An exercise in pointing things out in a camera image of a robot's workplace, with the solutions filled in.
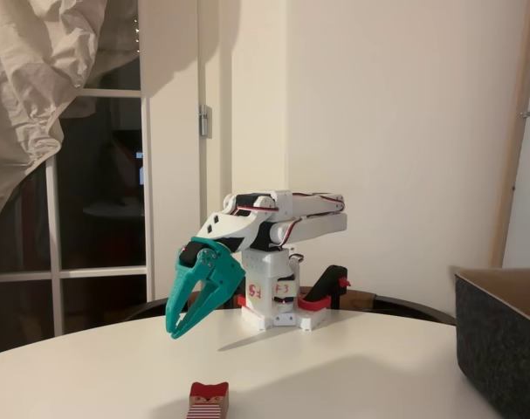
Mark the beige crumpled curtain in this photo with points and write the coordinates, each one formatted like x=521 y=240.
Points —
x=29 y=87

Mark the silver door hinge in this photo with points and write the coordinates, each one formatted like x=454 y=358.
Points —
x=204 y=122

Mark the white glazed door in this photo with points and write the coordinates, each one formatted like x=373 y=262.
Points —
x=147 y=183

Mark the yellow label F3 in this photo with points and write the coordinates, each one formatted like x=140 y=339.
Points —
x=284 y=290

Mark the dark grey felt bin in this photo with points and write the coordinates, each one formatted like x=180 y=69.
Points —
x=496 y=349

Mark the wooden frame with pale panel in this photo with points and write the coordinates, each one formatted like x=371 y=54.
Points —
x=513 y=153

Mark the dark curved chair back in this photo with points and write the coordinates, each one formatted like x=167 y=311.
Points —
x=404 y=307

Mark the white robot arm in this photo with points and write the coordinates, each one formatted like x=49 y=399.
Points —
x=317 y=222

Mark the yellow label F5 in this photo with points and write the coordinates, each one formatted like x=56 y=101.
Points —
x=256 y=291

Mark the wooden block red striped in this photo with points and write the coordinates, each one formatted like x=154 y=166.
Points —
x=208 y=401

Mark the black red table clamp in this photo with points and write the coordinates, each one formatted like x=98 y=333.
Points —
x=242 y=301
x=328 y=281

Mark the teal gripper black servo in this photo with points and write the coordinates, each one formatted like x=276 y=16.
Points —
x=213 y=271

